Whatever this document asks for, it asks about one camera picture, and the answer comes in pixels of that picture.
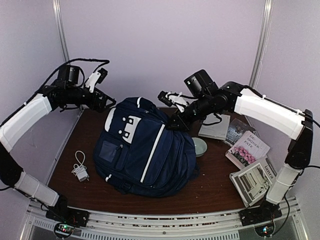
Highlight pale blue ceramic bowl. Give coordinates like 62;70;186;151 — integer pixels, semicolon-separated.
192;137;208;158

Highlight aluminium front rail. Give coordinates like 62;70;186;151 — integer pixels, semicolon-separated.
19;196;308;240

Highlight black white photo magazine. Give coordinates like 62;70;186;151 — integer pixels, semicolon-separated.
229;156;277;208

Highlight white charger with cable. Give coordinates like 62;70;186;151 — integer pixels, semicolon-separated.
71;150;90;182

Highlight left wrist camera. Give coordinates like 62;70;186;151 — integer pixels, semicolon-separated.
84;67;108;93

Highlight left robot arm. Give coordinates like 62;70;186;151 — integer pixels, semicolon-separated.
0;58;116;227

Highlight dark cover book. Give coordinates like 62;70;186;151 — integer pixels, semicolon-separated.
222;118;256;147

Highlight right aluminium corner post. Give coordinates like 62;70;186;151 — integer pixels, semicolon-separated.
249;0;274;89

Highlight navy blue student backpack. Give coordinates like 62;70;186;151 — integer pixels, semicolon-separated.
93;97;199;198

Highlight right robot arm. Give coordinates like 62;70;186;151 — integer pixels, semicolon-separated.
158;69;316;226

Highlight aluminium corner post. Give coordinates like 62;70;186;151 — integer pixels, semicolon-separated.
249;0;274;89
52;0;70;62

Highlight white book pink flowers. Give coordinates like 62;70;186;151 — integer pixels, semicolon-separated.
225;130;270;170

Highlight left aluminium corner post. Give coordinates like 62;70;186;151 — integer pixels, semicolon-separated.
52;0;70;62

